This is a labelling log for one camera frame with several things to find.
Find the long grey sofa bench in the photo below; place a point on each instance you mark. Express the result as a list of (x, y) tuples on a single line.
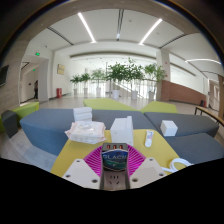
[(46, 128)]

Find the framed wall picture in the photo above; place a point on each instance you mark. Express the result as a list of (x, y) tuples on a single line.
[(61, 69)]

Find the green exit sign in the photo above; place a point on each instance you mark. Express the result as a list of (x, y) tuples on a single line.
[(37, 53)]

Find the person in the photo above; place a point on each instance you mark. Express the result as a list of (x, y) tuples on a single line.
[(35, 90)]

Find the group of potted plants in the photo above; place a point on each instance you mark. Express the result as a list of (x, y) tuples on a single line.
[(117, 73)]

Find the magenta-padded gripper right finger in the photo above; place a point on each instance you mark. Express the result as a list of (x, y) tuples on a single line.
[(148, 171)]

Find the red bin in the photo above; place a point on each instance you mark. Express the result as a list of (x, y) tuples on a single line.
[(59, 92)]

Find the dark grey seat block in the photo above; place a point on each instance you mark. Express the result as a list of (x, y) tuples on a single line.
[(10, 122)]

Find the white cardboard box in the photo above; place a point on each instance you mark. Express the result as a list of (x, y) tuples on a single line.
[(120, 131)]

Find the curved ceiling light strip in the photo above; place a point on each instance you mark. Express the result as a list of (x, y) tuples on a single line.
[(203, 60)]

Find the plastic-wrapped tissue pack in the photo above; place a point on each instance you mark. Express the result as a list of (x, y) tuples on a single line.
[(86, 131)]

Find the wooden bench with black legs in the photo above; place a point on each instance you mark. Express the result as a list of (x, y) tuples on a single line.
[(208, 112)]

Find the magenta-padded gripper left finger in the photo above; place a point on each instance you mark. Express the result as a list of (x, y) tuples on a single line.
[(81, 173)]

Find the wall-mounted black screen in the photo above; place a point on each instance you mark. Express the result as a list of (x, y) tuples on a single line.
[(3, 75)]

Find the small white cube box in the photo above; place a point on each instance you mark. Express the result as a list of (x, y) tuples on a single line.
[(168, 128)]

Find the white squeeze tube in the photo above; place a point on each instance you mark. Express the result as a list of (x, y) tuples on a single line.
[(149, 138)]

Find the green bench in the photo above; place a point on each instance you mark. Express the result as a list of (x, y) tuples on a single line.
[(103, 104), (159, 107), (25, 110)]

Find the red fire extinguisher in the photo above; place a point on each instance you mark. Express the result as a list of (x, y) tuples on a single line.
[(202, 103)]

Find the straight ceiling light strips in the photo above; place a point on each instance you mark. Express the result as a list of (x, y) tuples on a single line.
[(86, 27)]

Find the stacked white tissue packs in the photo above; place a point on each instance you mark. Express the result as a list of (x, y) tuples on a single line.
[(82, 114)]

